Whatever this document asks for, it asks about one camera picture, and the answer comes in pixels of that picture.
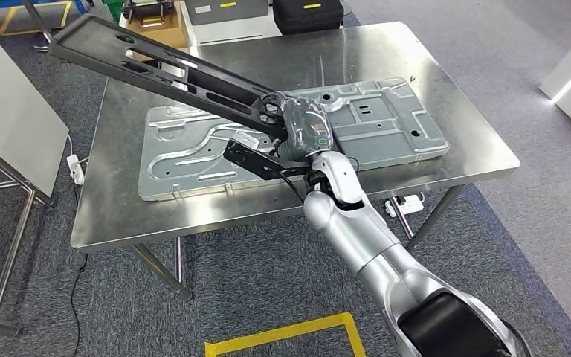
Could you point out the green plastic object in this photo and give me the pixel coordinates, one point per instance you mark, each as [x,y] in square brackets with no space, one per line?
[113,7]

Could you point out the grey case yellow label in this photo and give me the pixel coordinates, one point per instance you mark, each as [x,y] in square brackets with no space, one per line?
[226,15]

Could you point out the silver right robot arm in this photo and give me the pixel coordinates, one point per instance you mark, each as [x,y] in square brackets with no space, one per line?
[379,246]

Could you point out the black plastic plate bracket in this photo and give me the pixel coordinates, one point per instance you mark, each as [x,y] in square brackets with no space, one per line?
[83,42]

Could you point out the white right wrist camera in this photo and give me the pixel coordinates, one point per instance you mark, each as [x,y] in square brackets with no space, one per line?
[247,139]

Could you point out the grey stamped sheet metal panel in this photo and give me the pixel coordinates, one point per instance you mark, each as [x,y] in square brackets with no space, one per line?
[379,133]

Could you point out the black metal tool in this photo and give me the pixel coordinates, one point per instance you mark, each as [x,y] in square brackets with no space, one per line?
[147,10]

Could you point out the black case yellow label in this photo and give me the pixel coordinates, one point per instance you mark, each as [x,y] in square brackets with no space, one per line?
[305,19]

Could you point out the stainless steel workbench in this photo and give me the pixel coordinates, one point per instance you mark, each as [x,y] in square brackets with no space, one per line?
[438,98]

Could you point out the white board on steel stand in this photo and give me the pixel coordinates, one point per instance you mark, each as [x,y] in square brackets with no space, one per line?
[9,108]

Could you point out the steel stand post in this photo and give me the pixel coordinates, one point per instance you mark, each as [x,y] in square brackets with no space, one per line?
[37,19]

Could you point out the white power strip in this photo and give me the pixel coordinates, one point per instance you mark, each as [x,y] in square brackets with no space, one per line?
[75,170]
[406,204]

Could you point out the white box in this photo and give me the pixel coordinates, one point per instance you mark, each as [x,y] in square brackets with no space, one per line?
[236,34]

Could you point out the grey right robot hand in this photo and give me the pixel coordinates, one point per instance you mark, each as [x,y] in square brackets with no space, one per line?
[305,128]

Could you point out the brown cardboard box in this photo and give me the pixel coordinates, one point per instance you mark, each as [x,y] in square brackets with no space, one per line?
[167,34]

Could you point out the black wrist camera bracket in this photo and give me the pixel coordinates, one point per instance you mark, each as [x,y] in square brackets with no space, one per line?
[251,160]

